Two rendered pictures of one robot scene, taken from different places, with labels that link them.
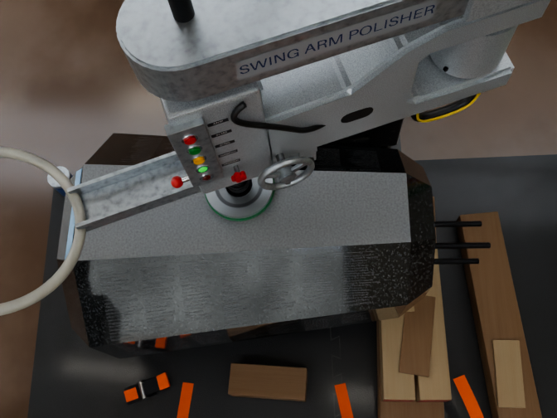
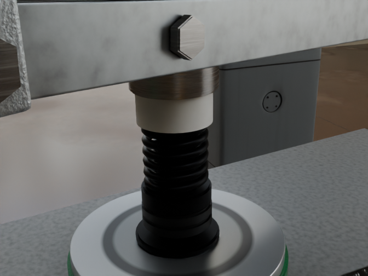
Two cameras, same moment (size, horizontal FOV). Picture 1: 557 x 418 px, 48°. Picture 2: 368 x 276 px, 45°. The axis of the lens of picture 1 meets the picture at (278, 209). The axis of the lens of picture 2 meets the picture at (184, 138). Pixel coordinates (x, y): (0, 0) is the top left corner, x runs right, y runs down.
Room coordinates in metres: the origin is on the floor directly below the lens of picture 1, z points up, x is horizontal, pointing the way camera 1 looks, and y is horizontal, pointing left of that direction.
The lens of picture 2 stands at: (1.07, -0.12, 1.10)
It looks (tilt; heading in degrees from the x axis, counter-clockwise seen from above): 21 degrees down; 143
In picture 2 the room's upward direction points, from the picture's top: 1 degrees counter-clockwise
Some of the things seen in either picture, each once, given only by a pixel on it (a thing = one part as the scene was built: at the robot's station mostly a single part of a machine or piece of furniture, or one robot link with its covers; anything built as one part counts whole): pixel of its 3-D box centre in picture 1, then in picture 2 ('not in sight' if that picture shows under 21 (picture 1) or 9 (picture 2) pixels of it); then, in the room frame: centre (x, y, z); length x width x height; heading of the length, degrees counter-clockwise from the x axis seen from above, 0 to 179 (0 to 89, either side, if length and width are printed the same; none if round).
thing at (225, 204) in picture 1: (239, 185); (177, 239); (0.76, 0.11, 0.84); 0.21 x 0.21 x 0.01
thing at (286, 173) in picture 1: (282, 162); not in sight; (0.66, -0.03, 1.18); 0.15 x 0.10 x 0.15; 99
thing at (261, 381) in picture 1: (268, 382); not in sight; (0.23, 0.16, 0.07); 0.30 x 0.12 x 0.12; 76
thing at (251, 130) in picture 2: not in sight; (242, 144); (-0.14, 1.09, 0.43); 0.50 x 0.50 x 0.85; 75
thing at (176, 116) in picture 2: not in sight; (174, 101); (0.76, 0.11, 0.99); 0.07 x 0.07 x 0.04
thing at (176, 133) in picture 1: (196, 153); not in sight; (0.63, 0.16, 1.35); 0.08 x 0.03 x 0.28; 99
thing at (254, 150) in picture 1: (247, 103); not in sight; (0.77, 0.03, 1.30); 0.36 x 0.22 x 0.45; 99
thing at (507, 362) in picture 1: (508, 373); not in sight; (0.10, -0.75, 0.12); 0.25 x 0.10 x 0.01; 168
